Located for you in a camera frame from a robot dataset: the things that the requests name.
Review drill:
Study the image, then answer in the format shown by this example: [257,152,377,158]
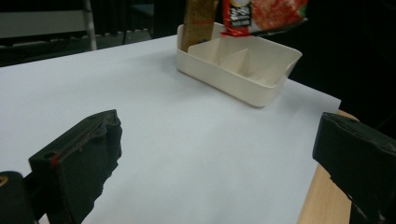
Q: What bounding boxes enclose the white divided plastic box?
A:
[176,21,304,108]

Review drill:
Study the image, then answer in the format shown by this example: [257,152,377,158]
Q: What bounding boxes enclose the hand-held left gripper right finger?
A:
[312,111,396,224]

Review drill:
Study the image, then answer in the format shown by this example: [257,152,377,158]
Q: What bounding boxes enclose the white paper sheet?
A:
[0,35,342,224]

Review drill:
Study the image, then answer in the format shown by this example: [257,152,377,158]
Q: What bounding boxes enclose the gold snack packet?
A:
[180,0,219,53]

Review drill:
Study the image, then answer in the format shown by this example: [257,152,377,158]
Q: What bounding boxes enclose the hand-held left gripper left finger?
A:
[28,108,123,224]

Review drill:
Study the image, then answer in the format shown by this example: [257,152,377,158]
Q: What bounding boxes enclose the white metal desk frame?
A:
[0,0,98,52]

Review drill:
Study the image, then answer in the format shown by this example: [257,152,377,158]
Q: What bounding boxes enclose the red and black food packet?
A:
[221,0,309,37]

